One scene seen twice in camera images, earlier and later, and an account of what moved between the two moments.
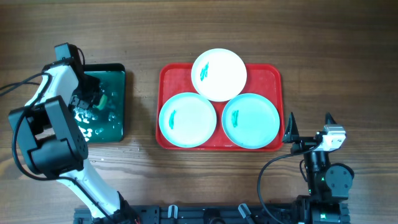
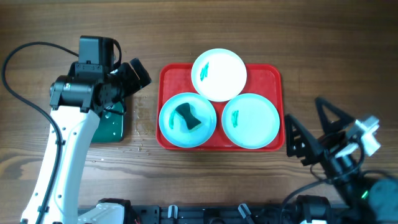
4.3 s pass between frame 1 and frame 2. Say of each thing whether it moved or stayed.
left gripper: moved
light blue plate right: stayed
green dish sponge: moved
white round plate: stayed
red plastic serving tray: stayed
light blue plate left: stayed
